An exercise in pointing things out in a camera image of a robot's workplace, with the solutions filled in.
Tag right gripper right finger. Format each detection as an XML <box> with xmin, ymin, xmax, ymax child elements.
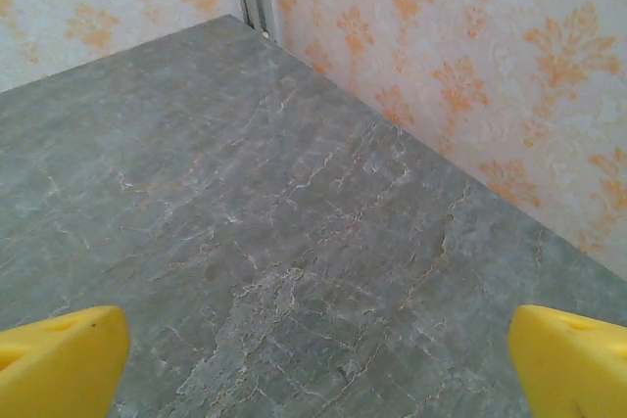
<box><xmin>507</xmin><ymin>303</ymin><xmax>627</xmax><ymax>418</ymax></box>

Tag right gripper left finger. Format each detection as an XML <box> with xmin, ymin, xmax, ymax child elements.
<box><xmin>0</xmin><ymin>304</ymin><xmax>131</xmax><ymax>418</ymax></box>

